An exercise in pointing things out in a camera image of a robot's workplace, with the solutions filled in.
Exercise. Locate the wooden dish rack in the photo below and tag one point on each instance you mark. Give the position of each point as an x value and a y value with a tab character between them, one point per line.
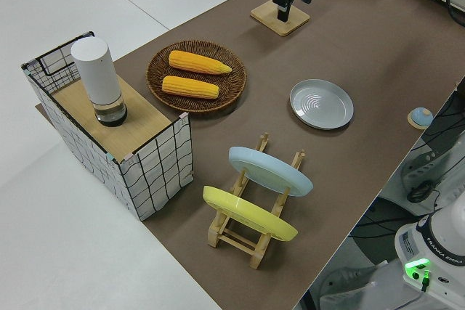
236	241

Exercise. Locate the wooden mug rack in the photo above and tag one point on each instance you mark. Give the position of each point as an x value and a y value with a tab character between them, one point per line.
290	21

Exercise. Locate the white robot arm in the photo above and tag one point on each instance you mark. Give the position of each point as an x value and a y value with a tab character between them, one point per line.
432	252

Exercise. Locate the yellow corn cob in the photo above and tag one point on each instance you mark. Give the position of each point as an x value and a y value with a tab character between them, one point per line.
189	86
198	62

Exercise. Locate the gray metal plate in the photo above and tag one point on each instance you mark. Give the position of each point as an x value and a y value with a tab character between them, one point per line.
321	103

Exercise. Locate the light blue plate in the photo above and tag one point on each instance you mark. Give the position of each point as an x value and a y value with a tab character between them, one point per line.
269	170

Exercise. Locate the yellow plate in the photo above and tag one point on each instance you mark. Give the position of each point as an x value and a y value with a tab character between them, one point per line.
247	212

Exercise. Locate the round woven wicker basket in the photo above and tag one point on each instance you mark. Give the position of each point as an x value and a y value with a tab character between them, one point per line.
196	76

